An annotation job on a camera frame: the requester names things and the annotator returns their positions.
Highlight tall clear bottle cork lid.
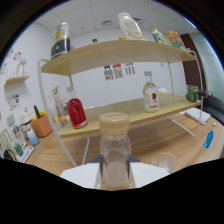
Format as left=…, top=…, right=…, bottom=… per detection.
left=98, top=112, right=132, bottom=188

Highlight blue liquid bottle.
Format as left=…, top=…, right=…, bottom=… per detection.
left=203, top=122, right=217, bottom=149

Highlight white milk bottle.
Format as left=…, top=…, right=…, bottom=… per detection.
left=117, top=12, right=147, bottom=42

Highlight white scale with green cup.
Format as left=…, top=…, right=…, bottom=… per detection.
left=14, top=143, right=35, bottom=164

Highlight red liquid bottle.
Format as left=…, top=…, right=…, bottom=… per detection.
left=65, top=85, right=89, bottom=130

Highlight orange container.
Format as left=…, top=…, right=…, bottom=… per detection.
left=29, top=114, right=54, bottom=139

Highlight clear bottle red label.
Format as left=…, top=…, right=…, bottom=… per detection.
left=142, top=70, right=160, bottom=114

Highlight black jug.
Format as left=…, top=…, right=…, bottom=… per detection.
left=3, top=148, right=19, bottom=163

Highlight white notebook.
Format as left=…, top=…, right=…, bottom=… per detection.
left=184, top=107, right=212, bottom=125

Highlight green glass with limes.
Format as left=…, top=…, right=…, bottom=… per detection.
left=185, top=84, right=199, bottom=104

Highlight black office chair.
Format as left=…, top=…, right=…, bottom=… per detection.
left=203, top=96, right=224, bottom=126

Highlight brown door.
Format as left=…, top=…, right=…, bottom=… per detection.
left=180, top=32, right=205, bottom=93

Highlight two-tier wooden shelf rack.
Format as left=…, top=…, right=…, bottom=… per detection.
left=36, top=39, right=205, bottom=168

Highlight white figurine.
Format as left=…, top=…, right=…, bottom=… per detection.
left=15, top=57, right=28, bottom=77

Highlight yellow colourful can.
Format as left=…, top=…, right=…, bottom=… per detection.
left=166, top=30, right=187, bottom=52

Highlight clear bottle green cap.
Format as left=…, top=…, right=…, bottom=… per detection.
left=149, top=24, right=168, bottom=45

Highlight black handled tool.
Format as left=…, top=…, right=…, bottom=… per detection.
left=197, top=89, right=210, bottom=98

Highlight wooden wall shelf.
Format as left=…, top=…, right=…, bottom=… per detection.
left=3, top=74, right=31, bottom=87

